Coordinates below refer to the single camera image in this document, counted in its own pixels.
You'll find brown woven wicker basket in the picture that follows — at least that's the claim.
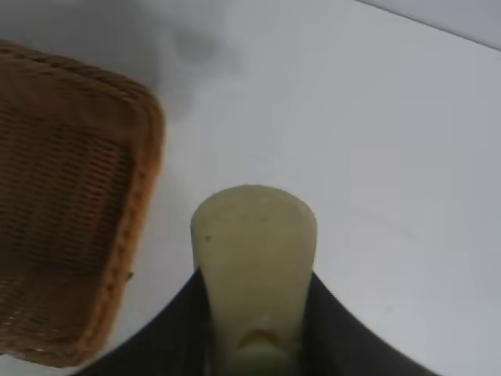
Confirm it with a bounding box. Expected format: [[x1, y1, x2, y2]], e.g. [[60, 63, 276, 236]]
[[0, 38, 166, 369]]

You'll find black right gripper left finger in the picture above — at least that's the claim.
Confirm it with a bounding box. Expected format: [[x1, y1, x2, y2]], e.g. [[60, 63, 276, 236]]
[[80, 266, 215, 376]]

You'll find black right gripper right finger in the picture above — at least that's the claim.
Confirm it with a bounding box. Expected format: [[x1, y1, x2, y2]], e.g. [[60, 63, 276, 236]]
[[301, 270, 438, 376]]

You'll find pale yellow egg yolk pastry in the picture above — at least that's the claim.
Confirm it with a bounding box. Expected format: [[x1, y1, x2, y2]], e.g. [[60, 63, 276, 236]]
[[190, 183, 319, 376]]

